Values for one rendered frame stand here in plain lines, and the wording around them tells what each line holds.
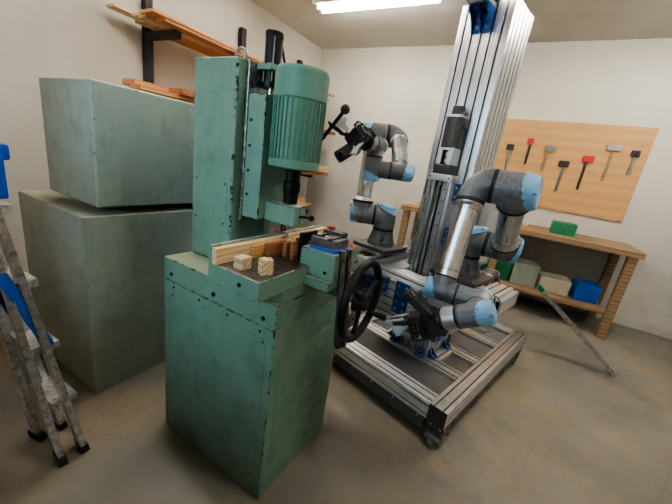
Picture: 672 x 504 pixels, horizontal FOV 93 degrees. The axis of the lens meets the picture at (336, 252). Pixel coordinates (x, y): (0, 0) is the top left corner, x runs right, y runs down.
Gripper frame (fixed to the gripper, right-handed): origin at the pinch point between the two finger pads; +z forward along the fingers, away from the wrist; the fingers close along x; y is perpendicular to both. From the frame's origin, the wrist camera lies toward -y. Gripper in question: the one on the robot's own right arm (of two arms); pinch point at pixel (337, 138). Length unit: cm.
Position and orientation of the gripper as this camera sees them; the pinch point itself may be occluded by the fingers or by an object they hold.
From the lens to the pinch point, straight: 122.0
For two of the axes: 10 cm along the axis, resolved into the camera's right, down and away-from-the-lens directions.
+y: 6.6, -5.5, -5.1
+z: -5.2, 1.6, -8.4
